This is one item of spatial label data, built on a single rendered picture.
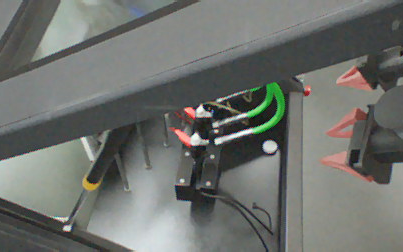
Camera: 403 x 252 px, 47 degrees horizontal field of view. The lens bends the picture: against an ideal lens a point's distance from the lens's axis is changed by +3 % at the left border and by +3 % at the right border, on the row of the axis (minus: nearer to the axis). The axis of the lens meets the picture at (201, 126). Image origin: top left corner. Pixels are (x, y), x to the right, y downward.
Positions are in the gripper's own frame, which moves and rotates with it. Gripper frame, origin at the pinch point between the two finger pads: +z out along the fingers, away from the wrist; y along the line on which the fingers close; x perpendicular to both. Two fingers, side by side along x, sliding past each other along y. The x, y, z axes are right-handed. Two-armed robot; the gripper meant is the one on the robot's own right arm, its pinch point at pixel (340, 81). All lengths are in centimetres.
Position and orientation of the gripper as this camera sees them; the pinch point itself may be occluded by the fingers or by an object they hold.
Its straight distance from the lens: 101.0
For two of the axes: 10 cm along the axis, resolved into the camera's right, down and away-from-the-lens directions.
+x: -3.9, 7.4, -5.5
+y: -6.6, -6.4, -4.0
